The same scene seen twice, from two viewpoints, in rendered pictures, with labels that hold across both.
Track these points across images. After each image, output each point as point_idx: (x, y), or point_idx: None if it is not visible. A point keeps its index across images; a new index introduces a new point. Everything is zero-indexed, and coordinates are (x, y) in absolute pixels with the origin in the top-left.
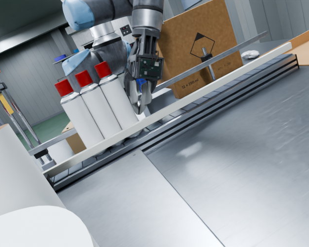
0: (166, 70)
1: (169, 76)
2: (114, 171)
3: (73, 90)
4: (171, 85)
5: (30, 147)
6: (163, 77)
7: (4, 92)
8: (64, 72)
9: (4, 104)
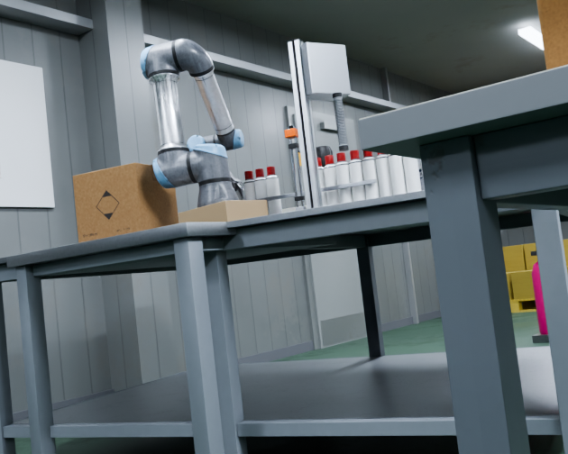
0: (175, 206)
1: (177, 213)
2: None
3: (228, 173)
4: (175, 222)
5: (302, 190)
6: (165, 213)
7: (292, 150)
8: (225, 154)
9: (300, 159)
